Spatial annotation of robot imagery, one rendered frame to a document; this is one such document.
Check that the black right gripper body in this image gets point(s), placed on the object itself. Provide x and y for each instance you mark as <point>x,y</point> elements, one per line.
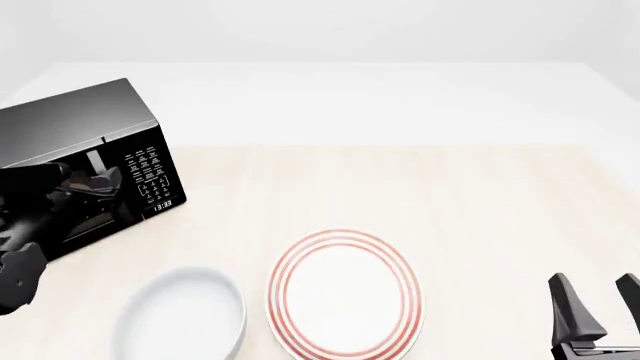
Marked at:
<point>595,351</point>

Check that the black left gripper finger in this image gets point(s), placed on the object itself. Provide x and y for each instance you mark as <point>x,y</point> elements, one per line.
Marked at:
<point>22,277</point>

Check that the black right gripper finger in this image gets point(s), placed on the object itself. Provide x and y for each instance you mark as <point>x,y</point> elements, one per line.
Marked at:
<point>572,315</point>
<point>631,296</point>

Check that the black glass microwave door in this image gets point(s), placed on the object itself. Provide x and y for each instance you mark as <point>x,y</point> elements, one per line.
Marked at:
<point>85,210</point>

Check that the black microwave oven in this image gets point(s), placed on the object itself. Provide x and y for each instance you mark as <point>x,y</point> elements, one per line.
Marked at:
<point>75,112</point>

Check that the white bowl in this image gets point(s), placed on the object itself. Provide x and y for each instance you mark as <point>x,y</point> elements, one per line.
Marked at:
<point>180,318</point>

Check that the white plate with red rings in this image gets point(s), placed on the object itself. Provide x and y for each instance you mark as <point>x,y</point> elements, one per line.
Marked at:
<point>345,296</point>

